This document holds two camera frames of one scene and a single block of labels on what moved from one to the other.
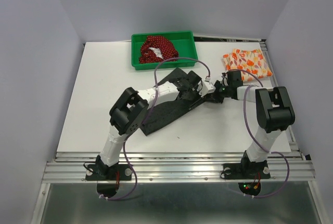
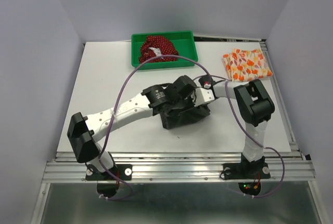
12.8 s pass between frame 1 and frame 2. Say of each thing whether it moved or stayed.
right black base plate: stayed
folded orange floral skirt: stayed
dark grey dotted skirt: moved
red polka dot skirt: stayed
